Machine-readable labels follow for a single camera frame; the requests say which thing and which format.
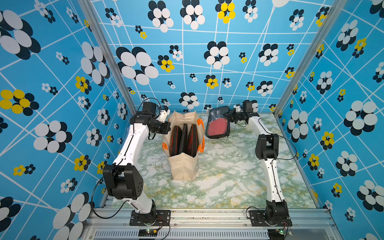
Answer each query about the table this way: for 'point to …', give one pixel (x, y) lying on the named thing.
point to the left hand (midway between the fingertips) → (170, 126)
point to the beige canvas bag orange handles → (183, 166)
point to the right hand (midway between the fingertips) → (225, 114)
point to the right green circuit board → (277, 234)
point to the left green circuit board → (148, 232)
